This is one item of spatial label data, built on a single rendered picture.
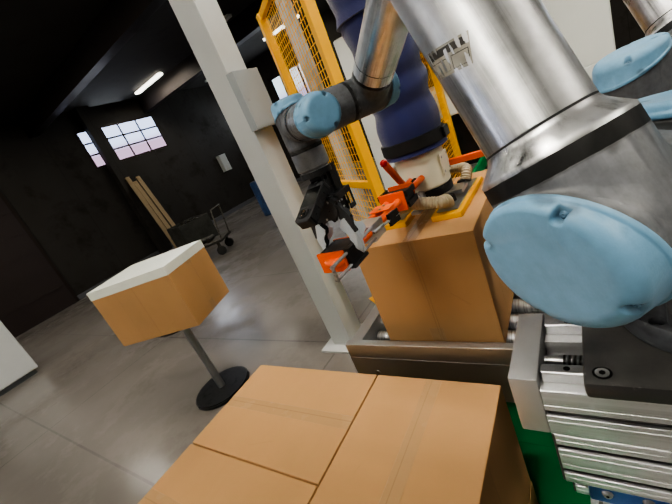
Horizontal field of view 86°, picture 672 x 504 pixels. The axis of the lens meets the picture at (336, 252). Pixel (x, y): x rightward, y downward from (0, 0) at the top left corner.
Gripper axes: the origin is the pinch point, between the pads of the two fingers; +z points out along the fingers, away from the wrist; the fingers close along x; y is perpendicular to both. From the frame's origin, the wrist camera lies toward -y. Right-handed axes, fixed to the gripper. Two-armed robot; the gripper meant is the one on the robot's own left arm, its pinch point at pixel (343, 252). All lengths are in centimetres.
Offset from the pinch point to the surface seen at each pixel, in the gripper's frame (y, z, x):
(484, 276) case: 31.5, 28.1, -19.4
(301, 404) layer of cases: -2, 54, 42
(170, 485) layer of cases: -40, 54, 70
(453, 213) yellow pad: 43.2, 11.6, -11.9
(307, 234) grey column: 93, 27, 94
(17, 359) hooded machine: 7, 83, 546
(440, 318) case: 31, 43, -2
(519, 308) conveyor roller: 53, 55, -21
